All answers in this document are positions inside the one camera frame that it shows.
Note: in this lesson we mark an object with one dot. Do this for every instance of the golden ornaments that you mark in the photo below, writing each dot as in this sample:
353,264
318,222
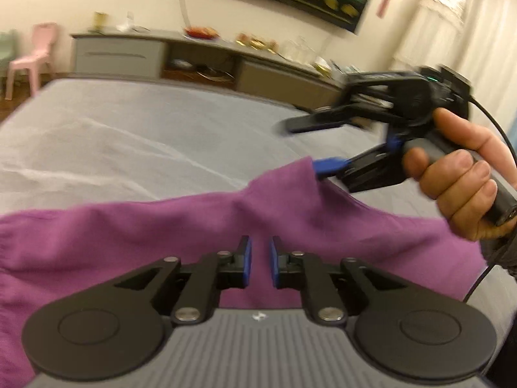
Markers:
256,42

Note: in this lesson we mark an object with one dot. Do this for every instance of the clear glass containers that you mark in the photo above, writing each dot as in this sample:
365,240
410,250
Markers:
299,50

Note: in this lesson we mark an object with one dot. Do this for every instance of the purple sweater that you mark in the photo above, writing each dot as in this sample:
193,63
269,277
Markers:
161,230

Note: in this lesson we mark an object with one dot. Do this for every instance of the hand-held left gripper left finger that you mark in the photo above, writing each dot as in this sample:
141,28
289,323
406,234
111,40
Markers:
247,260

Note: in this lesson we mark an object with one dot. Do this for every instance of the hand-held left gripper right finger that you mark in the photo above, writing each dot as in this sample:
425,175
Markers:
276,260

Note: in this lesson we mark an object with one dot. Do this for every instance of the plate of red fruit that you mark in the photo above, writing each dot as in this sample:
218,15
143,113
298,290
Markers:
200,32

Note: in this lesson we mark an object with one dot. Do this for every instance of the long grey sideboard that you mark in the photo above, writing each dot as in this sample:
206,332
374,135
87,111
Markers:
121,54

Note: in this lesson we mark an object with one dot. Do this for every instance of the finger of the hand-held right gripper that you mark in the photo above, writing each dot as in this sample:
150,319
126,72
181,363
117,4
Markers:
323,119
329,166

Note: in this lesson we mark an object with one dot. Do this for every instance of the pink plastic chair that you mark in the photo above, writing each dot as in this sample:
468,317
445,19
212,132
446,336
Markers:
34,54

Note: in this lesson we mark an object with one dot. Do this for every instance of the white curtain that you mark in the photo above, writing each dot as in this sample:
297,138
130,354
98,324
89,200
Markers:
444,24

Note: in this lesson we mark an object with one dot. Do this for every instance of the white box of small things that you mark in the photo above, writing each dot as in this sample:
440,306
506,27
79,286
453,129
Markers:
337,68

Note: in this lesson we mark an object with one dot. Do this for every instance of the person's right hand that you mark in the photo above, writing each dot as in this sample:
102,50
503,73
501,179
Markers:
464,186

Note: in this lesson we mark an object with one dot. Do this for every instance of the yellow bottle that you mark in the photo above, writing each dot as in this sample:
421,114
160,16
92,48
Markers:
100,22

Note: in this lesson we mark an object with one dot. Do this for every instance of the pale green chair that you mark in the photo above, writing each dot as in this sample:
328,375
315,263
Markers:
7,50

